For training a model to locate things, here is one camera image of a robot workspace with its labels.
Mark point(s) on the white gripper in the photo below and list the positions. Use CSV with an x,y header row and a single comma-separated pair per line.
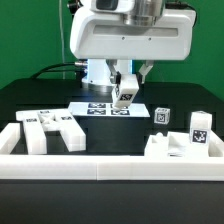
x,y
131,30

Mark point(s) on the white chair seat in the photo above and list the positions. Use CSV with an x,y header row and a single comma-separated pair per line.
x,y
176,144

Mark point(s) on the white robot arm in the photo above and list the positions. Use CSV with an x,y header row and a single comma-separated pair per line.
x,y
98,73

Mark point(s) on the white tagged cube near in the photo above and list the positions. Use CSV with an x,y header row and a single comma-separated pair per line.
x,y
162,115

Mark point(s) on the white marker sheet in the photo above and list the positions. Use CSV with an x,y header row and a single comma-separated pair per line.
x,y
106,110

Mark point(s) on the white U-shaped fence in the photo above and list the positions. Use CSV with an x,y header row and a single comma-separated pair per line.
x,y
73,167

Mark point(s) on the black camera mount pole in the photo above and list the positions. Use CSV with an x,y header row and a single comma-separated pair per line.
x,y
74,4

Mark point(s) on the white chair back frame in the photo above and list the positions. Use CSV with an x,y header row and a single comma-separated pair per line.
x,y
37,122

